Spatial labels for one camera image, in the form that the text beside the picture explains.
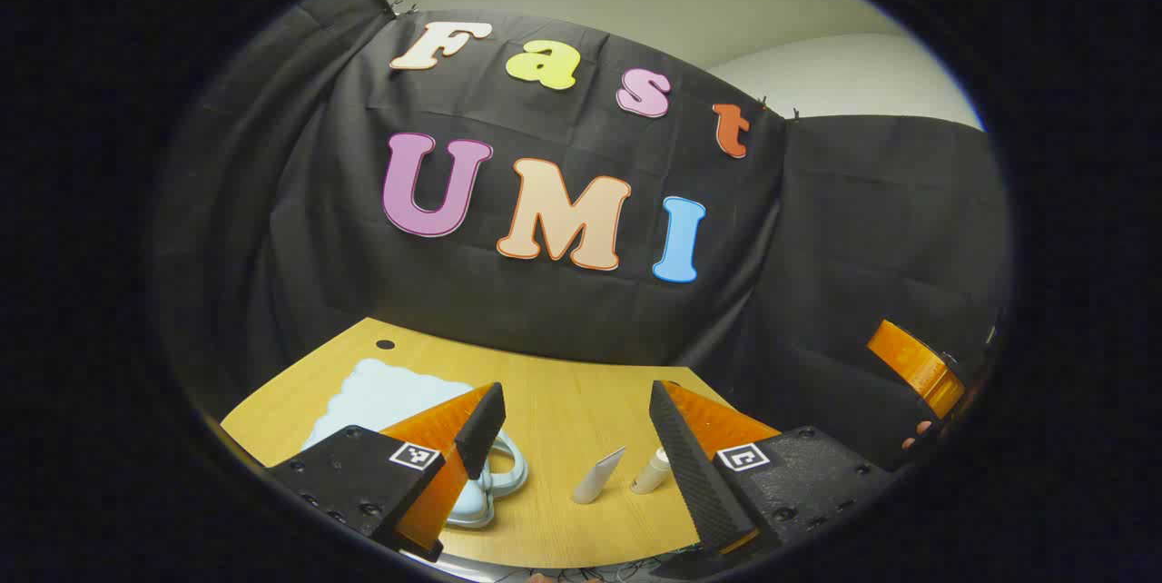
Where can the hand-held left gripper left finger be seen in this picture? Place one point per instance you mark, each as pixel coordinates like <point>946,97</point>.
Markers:
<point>479,433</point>

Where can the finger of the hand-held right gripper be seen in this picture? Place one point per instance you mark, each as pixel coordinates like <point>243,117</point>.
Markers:
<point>917,367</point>

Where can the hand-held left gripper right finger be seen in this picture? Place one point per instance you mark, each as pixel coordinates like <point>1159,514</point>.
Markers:
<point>690,465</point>

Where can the white pump bottle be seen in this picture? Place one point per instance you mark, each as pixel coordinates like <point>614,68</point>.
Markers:
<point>649,474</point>

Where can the white squeeze tube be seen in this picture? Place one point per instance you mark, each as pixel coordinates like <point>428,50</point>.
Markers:
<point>595,479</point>

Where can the light blue suitcase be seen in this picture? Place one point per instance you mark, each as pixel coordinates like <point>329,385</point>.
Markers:
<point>390,392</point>

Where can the black backdrop cloth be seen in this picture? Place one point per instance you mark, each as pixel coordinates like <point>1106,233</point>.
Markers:
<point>545,311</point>

